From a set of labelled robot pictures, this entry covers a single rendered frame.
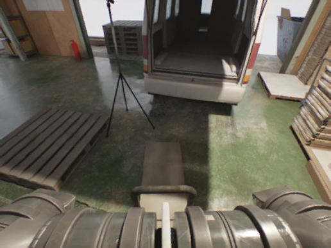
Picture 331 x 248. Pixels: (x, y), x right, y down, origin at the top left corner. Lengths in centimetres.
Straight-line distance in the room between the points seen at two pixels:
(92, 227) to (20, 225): 10
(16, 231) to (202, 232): 24
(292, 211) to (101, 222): 28
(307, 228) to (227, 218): 10
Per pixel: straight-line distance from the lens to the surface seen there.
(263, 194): 40
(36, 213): 33
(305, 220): 32
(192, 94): 235
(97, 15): 709
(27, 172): 217
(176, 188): 87
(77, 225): 27
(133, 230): 23
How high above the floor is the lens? 153
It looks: 40 degrees down
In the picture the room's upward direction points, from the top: 1 degrees clockwise
